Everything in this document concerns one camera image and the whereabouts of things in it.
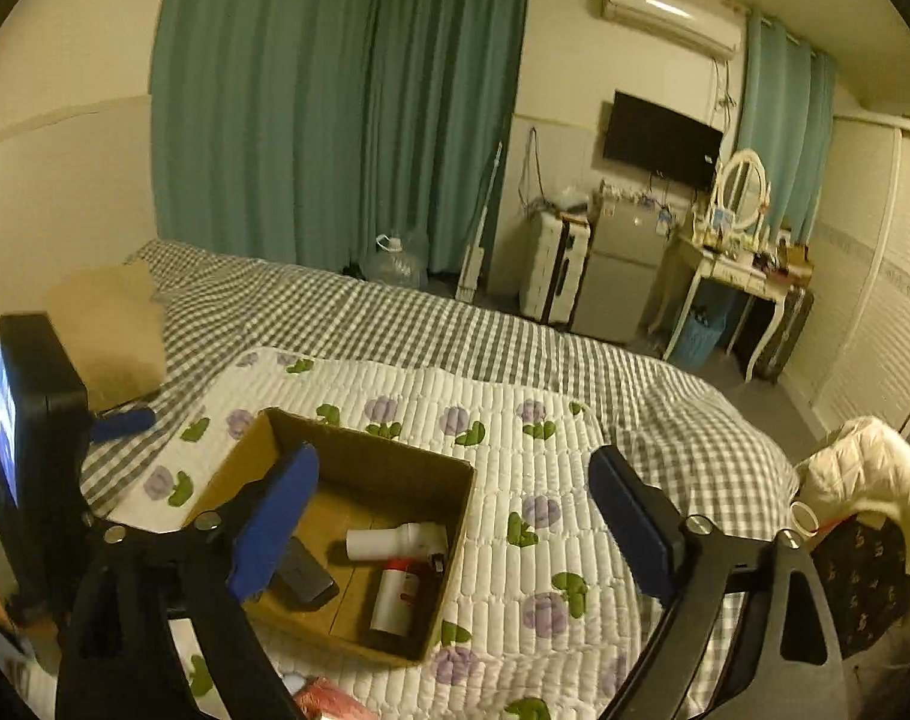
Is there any white mop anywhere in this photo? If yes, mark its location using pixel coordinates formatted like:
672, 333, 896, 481
455, 141, 505, 302

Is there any floral quilted white mat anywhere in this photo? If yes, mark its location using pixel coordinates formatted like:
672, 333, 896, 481
80, 347, 748, 720

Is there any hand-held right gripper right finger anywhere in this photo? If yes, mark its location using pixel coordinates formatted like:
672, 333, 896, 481
588, 444, 849, 720

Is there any white bottle with red label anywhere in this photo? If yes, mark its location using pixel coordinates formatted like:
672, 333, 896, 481
369, 559, 442, 636

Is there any brown cardboard box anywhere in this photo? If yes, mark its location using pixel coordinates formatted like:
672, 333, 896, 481
181, 406, 477, 667

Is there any white air conditioner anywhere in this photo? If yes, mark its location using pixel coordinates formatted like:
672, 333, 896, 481
600, 0, 744, 62

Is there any red packet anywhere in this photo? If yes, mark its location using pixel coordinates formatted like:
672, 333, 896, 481
291, 677, 377, 720

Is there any clear water jug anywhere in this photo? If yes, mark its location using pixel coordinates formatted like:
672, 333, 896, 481
359, 229, 432, 287

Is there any green curtain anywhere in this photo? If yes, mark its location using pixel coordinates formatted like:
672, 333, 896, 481
149, 0, 534, 290

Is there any teal window curtain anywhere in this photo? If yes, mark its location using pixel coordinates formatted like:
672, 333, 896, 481
732, 7, 838, 241

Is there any silver suitcase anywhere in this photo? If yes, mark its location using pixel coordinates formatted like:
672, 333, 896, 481
758, 283, 814, 385

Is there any white dressing table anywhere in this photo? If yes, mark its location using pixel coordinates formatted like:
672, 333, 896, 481
650, 225, 816, 382

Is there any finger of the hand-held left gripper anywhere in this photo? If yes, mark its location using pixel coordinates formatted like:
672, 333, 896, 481
89, 405, 158, 442

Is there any white wardrobe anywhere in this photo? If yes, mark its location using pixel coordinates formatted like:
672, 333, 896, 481
785, 111, 910, 436

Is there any white hair dryer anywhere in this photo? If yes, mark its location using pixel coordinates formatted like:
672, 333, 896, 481
345, 521, 450, 564

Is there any dark patterned cloth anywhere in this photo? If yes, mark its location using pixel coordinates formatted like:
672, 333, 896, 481
809, 514, 910, 657

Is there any grey mini fridge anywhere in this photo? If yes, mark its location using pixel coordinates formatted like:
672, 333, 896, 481
570, 191, 681, 346

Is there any white oval vanity mirror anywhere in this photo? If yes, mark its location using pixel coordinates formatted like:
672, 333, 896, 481
705, 148, 772, 235

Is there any black wall television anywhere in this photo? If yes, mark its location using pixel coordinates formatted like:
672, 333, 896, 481
602, 90, 726, 192

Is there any cream quilted jacket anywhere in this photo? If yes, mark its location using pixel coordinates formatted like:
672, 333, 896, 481
795, 416, 910, 541

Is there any blue waste basket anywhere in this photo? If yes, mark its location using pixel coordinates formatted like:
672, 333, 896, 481
668, 309, 729, 370

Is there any black flat remote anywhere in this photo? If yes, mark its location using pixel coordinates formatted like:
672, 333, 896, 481
273, 536, 341, 611

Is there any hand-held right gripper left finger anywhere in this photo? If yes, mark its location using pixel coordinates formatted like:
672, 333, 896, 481
56, 442, 321, 720

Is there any white suitcase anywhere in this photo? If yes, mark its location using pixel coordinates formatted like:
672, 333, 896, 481
516, 208, 592, 327

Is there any grey checkered bed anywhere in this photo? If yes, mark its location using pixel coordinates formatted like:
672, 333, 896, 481
80, 238, 801, 720

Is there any brown pillow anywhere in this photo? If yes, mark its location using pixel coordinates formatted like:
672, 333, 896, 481
47, 261, 169, 407

